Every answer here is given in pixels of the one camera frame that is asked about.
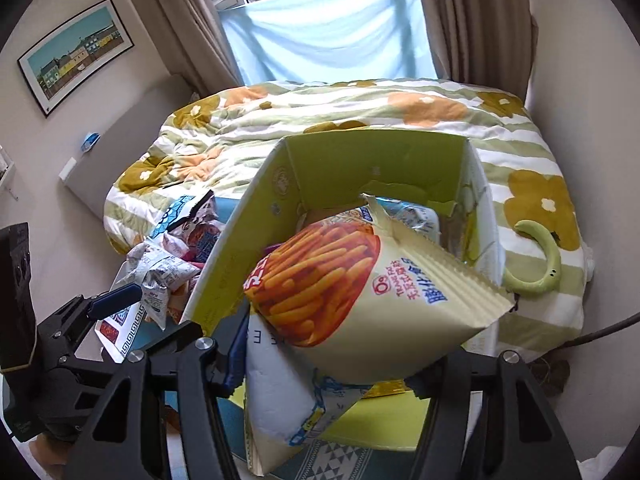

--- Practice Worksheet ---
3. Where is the white blue snack bag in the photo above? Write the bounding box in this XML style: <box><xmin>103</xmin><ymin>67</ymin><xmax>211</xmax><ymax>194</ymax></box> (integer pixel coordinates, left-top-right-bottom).
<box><xmin>244</xmin><ymin>312</ymin><xmax>371</xmax><ymax>477</ymax></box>

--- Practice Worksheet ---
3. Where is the fries snack bag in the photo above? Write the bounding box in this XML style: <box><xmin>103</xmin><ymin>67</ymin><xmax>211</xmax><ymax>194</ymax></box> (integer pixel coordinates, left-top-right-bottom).
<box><xmin>243</xmin><ymin>197</ymin><xmax>514</xmax><ymax>385</ymax></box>

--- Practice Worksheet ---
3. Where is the white crumpled snack bag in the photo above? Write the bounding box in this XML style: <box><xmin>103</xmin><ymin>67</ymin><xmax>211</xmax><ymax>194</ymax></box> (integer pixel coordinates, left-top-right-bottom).
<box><xmin>114</xmin><ymin>240</ymin><xmax>200</xmax><ymax>330</ymax></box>

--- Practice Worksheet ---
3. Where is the red blue snack packet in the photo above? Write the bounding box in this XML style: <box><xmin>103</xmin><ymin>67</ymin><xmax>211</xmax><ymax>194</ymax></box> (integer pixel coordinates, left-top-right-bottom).
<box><xmin>149</xmin><ymin>191</ymin><xmax>224</xmax><ymax>266</ymax></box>

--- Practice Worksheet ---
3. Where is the grey headboard panel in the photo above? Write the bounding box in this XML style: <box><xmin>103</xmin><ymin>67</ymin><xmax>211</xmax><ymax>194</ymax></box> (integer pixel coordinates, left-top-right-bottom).
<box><xmin>60</xmin><ymin>75</ymin><xmax>192</xmax><ymax>220</ymax></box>

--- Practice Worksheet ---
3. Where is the green neck massager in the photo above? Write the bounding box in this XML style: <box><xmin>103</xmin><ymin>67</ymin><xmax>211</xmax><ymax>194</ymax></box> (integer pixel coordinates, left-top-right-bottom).
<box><xmin>503</xmin><ymin>220</ymin><xmax>562</xmax><ymax>296</ymax></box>

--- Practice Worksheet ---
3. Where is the blue tape roll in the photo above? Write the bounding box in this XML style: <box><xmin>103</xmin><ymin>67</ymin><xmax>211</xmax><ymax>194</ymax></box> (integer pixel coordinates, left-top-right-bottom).
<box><xmin>80</xmin><ymin>132</ymin><xmax>101</xmax><ymax>154</ymax></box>

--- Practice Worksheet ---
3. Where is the floral striped quilt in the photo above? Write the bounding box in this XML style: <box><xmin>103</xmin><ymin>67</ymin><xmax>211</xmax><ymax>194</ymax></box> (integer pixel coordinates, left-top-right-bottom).
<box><xmin>103</xmin><ymin>79</ymin><xmax>591</xmax><ymax>358</ymax></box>

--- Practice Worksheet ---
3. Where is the green cardboard box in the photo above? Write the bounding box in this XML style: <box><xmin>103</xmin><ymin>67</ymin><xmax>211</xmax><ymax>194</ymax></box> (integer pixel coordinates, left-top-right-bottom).
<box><xmin>182</xmin><ymin>129</ymin><xmax>507</xmax><ymax>453</ymax></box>

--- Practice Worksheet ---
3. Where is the framed house picture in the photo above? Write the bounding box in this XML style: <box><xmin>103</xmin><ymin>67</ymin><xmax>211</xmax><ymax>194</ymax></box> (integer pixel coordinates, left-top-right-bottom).
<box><xmin>17</xmin><ymin>0</ymin><xmax>134</xmax><ymax>116</ymax></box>

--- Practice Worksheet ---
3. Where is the left beige curtain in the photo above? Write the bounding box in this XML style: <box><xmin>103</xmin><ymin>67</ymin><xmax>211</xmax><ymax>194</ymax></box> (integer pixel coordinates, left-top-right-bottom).
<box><xmin>131</xmin><ymin>0</ymin><xmax>241</xmax><ymax>96</ymax></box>

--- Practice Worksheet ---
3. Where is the beige curtain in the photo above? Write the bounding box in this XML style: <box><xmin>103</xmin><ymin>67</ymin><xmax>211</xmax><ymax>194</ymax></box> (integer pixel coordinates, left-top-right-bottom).
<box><xmin>421</xmin><ymin>0</ymin><xmax>537</xmax><ymax>100</ymax></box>
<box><xmin>131</xmin><ymin>0</ymin><xmax>241</xmax><ymax>96</ymax></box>

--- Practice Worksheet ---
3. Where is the right beige curtain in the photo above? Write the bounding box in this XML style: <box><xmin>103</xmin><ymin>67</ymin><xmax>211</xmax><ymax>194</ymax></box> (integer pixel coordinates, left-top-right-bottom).
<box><xmin>421</xmin><ymin>0</ymin><xmax>537</xmax><ymax>100</ymax></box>

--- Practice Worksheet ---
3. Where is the light blue window cloth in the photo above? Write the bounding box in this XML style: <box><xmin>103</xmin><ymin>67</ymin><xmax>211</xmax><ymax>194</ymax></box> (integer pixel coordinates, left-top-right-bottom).
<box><xmin>219</xmin><ymin>0</ymin><xmax>436</xmax><ymax>84</ymax></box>

